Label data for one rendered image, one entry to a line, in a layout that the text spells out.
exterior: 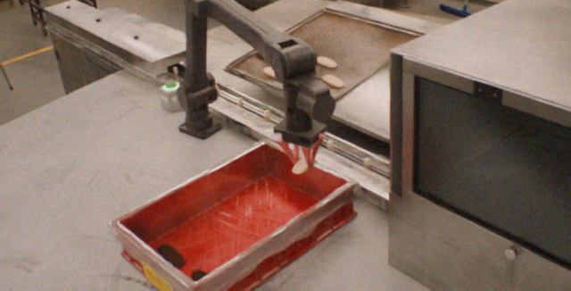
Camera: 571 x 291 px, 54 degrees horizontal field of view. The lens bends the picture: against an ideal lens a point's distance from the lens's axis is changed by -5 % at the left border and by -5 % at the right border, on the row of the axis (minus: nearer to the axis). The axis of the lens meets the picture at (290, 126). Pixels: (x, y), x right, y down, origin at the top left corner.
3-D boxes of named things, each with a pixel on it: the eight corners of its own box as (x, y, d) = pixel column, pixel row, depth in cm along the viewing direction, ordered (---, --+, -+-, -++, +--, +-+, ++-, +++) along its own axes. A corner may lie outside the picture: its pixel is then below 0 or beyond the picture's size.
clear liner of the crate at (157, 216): (114, 255, 133) (103, 221, 128) (268, 167, 161) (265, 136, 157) (201, 330, 111) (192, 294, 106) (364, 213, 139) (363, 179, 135)
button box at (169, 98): (161, 116, 204) (156, 87, 199) (181, 108, 208) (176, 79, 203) (173, 123, 198) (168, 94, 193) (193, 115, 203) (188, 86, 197)
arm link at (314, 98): (307, 44, 124) (272, 54, 120) (340, 58, 115) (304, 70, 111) (310, 95, 130) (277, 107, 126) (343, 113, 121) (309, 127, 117)
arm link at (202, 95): (202, 104, 185) (187, 110, 183) (198, 75, 181) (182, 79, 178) (216, 114, 179) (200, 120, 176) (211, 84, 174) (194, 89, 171)
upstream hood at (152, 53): (46, 21, 304) (42, 6, 300) (77, 12, 314) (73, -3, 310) (154, 80, 217) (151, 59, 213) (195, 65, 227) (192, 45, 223)
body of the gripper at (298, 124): (312, 145, 125) (310, 114, 121) (272, 136, 130) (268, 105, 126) (327, 131, 129) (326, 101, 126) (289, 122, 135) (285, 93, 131)
